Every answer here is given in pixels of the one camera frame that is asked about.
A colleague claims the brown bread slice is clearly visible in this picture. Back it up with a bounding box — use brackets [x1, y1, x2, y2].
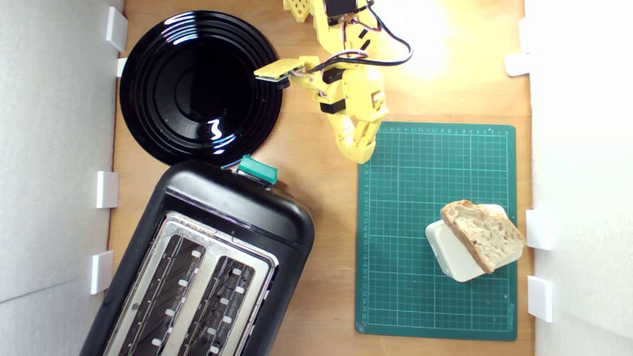
[440, 200, 526, 274]

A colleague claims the black round plate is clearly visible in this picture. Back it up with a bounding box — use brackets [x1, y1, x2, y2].
[119, 10, 283, 167]

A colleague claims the green cutting mat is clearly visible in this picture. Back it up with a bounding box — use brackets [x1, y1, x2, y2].
[355, 121, 518, 342]

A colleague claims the black two-slot toaster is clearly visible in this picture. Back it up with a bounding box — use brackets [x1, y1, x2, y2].
[79, 159, 316, 356]

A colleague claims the white rounded block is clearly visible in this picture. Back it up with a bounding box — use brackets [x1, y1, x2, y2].
[425, 204, 523, 283]

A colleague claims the yellow wrist camera mount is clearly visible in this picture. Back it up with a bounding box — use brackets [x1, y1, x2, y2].
[254, 57, 322, 90]

